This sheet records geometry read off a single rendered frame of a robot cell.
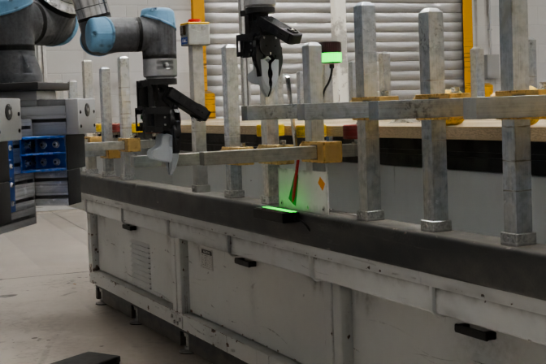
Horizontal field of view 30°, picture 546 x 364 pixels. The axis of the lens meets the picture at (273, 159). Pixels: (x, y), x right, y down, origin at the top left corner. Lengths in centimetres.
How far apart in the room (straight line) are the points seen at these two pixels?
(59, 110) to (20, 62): 17
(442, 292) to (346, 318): 82
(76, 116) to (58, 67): 771
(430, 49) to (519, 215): 39
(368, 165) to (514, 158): 50
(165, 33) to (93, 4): 19
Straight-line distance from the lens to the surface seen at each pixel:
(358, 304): 281
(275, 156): 235
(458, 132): 221
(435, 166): 201
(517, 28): 182
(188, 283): 400
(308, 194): 245
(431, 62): 201
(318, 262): 251
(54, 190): 265
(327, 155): 237
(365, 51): 222
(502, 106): 142
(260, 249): 281
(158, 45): 223
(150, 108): 222
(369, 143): 222
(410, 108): 164
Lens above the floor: 96
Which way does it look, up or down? 3 degrees down
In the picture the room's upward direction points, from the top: 2 degrees counter-clockwise
